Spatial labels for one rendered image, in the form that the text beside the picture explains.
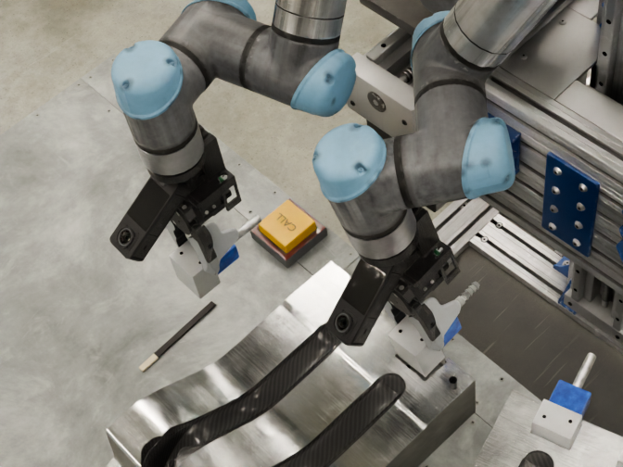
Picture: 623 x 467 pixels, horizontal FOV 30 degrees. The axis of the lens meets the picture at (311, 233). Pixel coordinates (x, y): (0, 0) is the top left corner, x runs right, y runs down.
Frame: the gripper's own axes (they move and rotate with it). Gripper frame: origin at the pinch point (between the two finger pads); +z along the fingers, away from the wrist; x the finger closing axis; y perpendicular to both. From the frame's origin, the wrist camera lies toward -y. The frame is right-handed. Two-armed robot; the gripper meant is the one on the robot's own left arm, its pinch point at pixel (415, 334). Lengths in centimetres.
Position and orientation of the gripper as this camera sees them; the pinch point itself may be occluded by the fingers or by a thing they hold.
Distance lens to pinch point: 143.3
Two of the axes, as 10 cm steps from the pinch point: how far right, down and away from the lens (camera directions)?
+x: -6.4, -4.8, 6.0
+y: 7.0, -6.9, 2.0
